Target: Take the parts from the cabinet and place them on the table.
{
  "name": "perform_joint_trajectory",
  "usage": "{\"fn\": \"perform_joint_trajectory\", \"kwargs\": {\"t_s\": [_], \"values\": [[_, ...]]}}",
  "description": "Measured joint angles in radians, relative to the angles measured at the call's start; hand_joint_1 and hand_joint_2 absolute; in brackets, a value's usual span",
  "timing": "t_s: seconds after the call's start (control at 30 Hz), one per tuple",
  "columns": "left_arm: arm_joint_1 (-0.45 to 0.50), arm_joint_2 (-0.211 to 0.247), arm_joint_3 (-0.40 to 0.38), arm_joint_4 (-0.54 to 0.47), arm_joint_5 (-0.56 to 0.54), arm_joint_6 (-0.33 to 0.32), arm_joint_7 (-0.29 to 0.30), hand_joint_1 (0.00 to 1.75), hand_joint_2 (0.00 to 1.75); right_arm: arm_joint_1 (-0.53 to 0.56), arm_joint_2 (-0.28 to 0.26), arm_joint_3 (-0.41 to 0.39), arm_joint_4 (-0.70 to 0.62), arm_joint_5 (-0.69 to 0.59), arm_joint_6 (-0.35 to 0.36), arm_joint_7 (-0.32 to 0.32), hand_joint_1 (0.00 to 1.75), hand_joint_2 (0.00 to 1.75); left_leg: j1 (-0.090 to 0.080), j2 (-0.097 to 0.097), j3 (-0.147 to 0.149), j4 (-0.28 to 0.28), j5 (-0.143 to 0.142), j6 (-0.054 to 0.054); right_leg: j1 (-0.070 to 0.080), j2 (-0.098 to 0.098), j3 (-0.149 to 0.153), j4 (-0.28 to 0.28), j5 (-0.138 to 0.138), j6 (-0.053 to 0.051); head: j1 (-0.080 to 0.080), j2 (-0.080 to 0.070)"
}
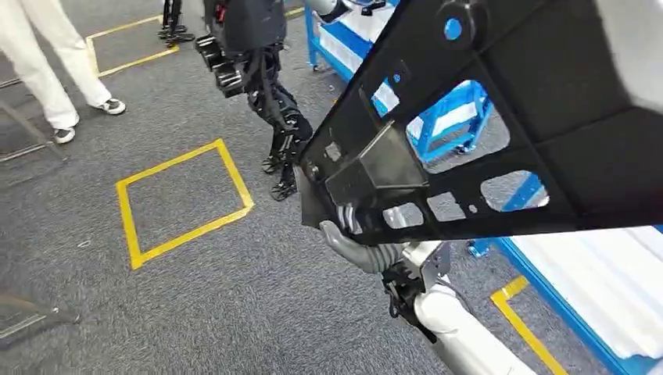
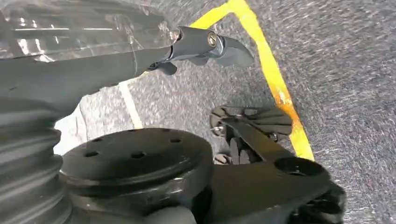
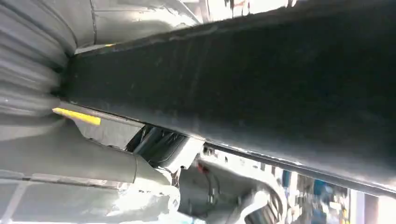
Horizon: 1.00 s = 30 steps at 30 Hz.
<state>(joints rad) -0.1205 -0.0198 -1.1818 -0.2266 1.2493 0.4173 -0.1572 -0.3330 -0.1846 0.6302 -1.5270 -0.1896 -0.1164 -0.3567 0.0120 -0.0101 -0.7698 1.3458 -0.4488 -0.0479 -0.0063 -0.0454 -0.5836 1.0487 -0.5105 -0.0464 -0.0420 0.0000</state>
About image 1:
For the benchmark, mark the blue cart with white sheet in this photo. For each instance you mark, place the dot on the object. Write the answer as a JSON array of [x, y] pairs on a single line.
[[595, 290]]

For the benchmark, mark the grey metal frame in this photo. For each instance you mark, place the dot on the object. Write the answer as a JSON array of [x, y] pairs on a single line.
[[36, 316], [31, 132]]

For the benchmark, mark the black humanoid robot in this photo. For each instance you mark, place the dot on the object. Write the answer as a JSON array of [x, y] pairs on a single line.
[[248, 31]]

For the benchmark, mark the black robot legs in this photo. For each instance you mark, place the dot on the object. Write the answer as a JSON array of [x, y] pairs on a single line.
[[173, 26]]

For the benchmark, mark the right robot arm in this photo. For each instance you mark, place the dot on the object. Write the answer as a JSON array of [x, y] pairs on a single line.
[[639, 46]]

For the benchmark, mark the yellow floor tape square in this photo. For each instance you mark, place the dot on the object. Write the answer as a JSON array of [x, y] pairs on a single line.
[[523, 323], [127, 217], [137, 62]]

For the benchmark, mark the blue cart with white panels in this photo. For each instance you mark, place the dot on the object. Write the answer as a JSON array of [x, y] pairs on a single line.
[[331, 54]]

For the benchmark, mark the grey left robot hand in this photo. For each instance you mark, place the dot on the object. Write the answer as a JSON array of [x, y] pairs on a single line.
[[357, 254]]

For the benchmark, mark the yellow floor tape strip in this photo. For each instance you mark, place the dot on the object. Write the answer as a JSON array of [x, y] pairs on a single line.
[[295, 11]]

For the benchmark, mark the large black perforated panel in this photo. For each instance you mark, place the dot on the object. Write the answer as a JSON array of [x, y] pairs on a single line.
[[518, 67]]

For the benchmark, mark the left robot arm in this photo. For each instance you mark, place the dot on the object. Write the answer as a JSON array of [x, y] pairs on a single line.
[[450, 316]]

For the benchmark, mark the person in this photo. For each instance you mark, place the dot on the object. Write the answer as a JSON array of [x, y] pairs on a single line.
[[46, 67]]

